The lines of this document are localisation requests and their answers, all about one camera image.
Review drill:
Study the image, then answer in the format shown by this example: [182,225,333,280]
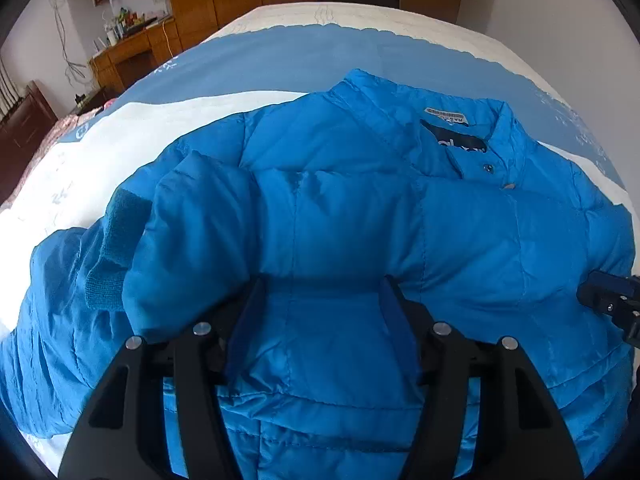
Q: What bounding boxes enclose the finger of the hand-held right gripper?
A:
[576,270,640,348]

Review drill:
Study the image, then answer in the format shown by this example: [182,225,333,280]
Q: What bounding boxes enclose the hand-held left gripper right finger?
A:
[377,275,586,480]

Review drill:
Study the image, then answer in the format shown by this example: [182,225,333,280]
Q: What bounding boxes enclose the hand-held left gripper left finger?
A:
[57,276,267,480]

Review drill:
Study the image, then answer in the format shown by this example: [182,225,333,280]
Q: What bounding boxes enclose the blue puffer jacket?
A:
[0,67,640,480]

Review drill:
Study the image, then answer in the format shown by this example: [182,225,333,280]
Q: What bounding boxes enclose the pink floral cloth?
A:
[0,105,108,211]

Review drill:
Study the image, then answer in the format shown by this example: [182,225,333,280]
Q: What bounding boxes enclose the bed with blue white blanket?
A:
[0,2,626,461]

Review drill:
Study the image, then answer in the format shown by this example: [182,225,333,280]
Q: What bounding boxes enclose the dark wooden cabinet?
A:
[0,80,60,206]

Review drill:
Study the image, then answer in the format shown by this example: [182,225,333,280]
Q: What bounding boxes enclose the wooden desk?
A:
[89,17,183,96]

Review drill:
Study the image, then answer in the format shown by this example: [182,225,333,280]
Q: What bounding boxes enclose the clutter of bottles on desk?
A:
[92,4,167,53]

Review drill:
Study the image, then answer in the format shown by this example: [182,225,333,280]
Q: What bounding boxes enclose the hanging wall cables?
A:
[47,0,95,87]

